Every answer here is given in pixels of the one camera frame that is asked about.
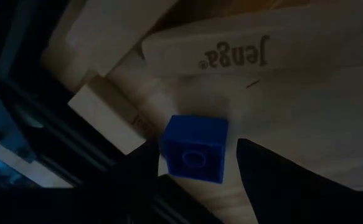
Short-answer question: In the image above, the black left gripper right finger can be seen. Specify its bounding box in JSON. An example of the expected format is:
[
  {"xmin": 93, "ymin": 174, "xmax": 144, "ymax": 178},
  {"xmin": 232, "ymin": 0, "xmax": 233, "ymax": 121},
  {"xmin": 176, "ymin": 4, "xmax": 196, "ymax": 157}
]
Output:
[{"xmin": 236, "ymin": 138, "xmax": 363, "ymax": 224}]

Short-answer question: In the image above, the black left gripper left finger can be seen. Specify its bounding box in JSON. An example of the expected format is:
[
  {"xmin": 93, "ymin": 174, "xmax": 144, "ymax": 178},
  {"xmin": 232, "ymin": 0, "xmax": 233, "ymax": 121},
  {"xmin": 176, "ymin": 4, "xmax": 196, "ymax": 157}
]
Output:
[{"xmin": 0, "ymin": 141, "xmax": 163, "ymax": 224}]

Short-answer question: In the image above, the blue small brick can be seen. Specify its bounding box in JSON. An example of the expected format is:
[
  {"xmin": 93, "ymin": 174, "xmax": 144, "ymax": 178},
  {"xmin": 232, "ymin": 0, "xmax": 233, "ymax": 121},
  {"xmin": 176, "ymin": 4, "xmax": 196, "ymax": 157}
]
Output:
[{"xmin": 159, "ymin": 114, "xmax": 229, "ymax": 184}]

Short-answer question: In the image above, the wooden block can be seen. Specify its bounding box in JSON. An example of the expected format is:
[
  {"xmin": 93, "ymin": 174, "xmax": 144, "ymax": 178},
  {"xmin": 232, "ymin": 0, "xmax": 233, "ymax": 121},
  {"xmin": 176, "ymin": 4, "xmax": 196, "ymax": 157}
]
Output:
[
  {"xmin": 140, "ymin": 6, "xmax": 363, "ymax": 78},
  {"xmin": 67, "ymin": 75, "xmax": 157, "ymax": 156},
  {"xmin": 40, "ymin": 0, "xmax": 179, "ymax": 93}
]

